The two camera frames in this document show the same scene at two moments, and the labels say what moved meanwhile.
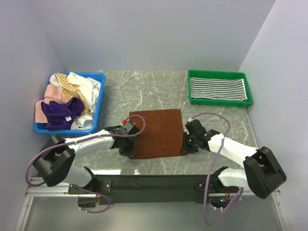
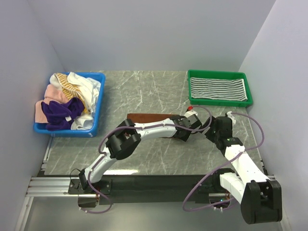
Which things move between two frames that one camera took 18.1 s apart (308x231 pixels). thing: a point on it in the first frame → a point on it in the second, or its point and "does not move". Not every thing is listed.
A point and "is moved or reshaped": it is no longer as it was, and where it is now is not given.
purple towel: [59, 116] does not move
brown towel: [162, 136] is moved or reshaped
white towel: [90, 86] does not move
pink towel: [52, 93] does not move
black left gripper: [128, 152] → [185, 139]
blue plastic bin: [42, 128] does not move
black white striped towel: [218, 89] does not move
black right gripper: [185, 148] → [208, 134]
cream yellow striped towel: [70, 90] does not move
